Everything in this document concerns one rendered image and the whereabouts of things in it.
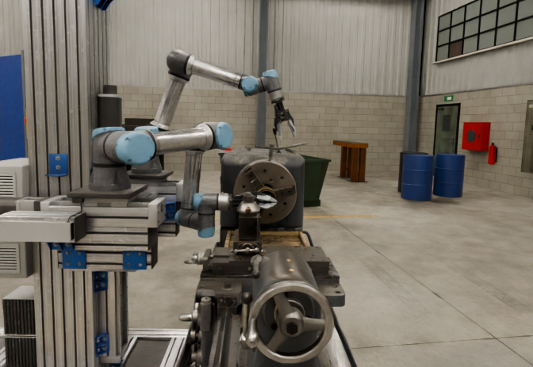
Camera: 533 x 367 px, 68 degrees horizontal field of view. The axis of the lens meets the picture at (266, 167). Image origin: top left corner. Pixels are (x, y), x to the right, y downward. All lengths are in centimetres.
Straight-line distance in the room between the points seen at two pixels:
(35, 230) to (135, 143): 44
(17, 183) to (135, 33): 1063
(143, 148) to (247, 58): 1081
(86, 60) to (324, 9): 1146
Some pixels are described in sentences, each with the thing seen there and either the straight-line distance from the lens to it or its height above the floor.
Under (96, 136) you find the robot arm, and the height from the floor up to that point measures 136.
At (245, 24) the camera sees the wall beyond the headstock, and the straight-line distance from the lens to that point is 1233.
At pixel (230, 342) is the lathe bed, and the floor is 84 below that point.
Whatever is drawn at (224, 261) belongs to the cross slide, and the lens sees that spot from 135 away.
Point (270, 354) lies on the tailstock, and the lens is 75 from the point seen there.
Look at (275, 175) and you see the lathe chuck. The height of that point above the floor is 117.
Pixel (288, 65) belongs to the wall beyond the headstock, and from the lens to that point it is 1233.
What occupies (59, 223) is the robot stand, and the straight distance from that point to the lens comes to 151.
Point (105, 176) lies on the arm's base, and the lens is 155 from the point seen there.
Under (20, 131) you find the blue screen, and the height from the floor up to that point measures 124.
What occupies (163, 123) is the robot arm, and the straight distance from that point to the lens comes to 215.
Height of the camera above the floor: 142
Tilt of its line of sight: 6 degrees down
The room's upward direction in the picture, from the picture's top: 1 degrees clockwise
